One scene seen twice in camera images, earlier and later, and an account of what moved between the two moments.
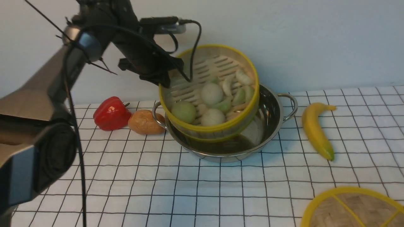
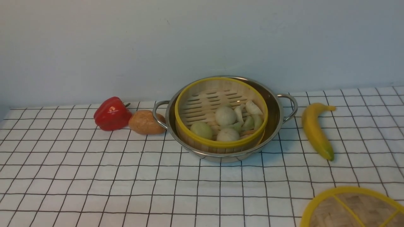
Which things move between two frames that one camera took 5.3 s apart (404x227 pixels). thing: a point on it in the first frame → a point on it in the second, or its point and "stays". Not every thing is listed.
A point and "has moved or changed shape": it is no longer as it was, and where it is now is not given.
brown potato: (141, 121) stays
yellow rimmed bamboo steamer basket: (220, 101) has moved or changed shape
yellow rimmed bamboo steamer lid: (353, 206) stays
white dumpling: (242, 78) → (252, 108)
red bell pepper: (112, 114) stays
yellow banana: (313, 130) stays
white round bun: (212, 117) → (227, 134)
